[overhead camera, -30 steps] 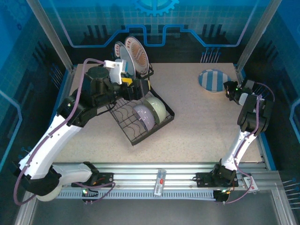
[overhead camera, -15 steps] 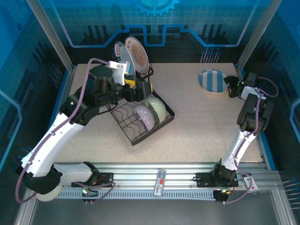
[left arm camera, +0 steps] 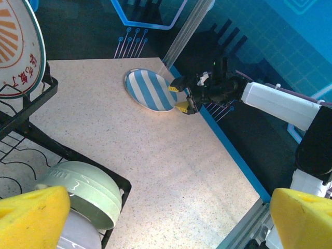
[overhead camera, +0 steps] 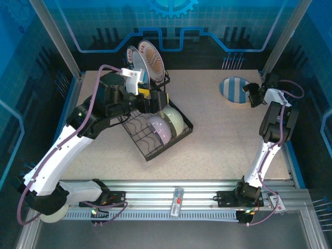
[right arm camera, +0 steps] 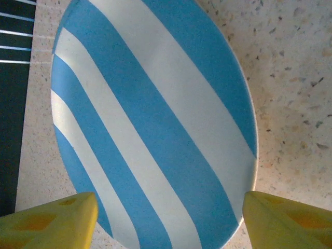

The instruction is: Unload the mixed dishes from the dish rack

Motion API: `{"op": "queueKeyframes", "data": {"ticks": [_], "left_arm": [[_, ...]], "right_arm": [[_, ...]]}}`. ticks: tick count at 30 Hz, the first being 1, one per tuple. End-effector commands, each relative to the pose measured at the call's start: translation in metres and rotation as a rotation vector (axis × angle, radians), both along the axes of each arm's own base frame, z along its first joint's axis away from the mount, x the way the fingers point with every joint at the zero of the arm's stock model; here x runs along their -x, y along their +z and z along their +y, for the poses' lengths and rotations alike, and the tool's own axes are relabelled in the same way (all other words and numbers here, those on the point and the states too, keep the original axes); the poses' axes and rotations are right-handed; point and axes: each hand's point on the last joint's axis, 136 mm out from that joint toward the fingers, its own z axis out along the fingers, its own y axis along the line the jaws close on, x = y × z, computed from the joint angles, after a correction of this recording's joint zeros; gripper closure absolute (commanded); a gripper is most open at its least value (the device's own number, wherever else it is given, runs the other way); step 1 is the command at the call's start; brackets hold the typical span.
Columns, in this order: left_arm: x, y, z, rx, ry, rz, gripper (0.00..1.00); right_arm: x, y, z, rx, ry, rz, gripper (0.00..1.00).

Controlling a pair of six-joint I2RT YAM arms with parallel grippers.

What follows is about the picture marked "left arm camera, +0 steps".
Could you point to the blue white striped plate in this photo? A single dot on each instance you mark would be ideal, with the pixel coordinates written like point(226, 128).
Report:
point(147, 90)

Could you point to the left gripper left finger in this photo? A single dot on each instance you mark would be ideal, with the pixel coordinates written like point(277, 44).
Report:
point(28, 220)

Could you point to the lilac bowl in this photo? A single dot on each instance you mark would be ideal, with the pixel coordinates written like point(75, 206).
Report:
point(77, 233)

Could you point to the white plate orange sunburst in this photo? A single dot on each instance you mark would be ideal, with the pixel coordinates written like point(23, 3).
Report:
point(20, 52)

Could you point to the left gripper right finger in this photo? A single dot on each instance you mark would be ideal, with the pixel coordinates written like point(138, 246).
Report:
point(306, 223)

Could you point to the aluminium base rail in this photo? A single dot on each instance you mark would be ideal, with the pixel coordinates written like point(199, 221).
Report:
point(241, 228)

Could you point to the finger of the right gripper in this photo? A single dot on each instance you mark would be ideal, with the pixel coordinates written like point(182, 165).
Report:
point(178, 84)
point(187, 107)

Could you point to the aluminium enclosure post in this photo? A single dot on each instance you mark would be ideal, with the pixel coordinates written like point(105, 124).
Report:
point(185, 33)

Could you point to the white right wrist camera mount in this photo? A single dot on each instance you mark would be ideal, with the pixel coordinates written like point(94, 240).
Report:
point(204, 79)

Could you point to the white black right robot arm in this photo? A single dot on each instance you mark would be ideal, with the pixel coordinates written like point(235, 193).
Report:
point(275, 103)

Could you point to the pale green bowl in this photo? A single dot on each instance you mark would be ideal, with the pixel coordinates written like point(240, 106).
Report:
point(85, 186)

